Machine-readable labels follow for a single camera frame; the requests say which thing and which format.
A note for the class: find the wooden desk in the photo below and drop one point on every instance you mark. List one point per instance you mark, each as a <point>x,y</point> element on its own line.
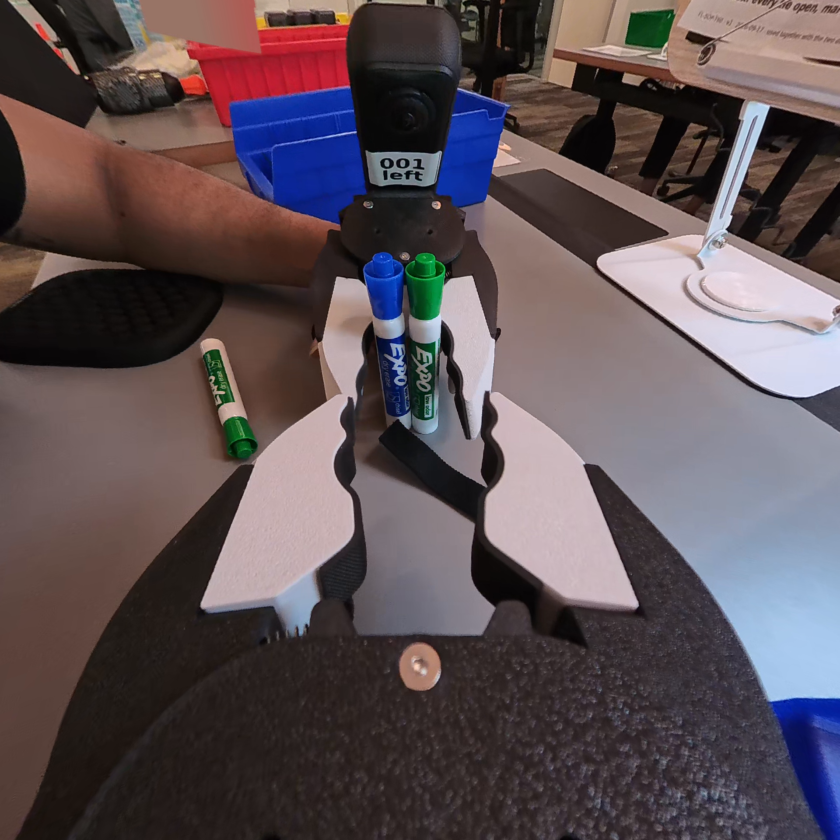
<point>610,62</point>

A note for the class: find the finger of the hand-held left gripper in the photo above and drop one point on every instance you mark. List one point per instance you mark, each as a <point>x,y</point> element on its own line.
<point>472,341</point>
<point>341,341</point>

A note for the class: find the white stand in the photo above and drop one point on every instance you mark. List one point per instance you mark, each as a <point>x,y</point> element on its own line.
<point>722,308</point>

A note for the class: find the person's left forearm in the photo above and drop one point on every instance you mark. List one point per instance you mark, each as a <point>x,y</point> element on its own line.
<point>164,216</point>

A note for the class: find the blue plastic bin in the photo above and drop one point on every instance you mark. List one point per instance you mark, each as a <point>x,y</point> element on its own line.
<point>295,151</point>
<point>810,768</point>

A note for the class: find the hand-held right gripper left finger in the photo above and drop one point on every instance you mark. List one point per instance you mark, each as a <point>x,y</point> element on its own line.
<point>282,525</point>

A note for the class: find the red plastic bin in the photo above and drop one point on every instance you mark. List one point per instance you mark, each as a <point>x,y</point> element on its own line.
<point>262,65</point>

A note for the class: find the green dry-erase marker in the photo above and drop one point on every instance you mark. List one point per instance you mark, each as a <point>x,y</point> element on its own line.
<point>423,295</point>
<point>223,394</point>

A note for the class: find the green plastic bin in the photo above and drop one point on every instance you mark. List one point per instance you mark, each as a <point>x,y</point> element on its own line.
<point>649,27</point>

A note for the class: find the black board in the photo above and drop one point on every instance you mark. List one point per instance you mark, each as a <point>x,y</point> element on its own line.
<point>39,59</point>

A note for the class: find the black backpack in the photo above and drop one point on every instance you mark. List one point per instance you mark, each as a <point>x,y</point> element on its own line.
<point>587,144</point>

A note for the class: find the black table mat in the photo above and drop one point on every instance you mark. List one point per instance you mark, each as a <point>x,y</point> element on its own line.
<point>577,210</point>

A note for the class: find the dark glittery cylinder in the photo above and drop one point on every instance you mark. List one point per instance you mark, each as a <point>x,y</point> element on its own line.
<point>131,88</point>

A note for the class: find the blue dry-erase marker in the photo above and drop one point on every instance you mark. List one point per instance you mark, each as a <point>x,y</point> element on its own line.
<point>387,289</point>

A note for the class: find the yellow plastic bin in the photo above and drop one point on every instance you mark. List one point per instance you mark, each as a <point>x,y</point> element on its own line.
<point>266,23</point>

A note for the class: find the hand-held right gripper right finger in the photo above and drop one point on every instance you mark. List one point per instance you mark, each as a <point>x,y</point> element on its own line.
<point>558,525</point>

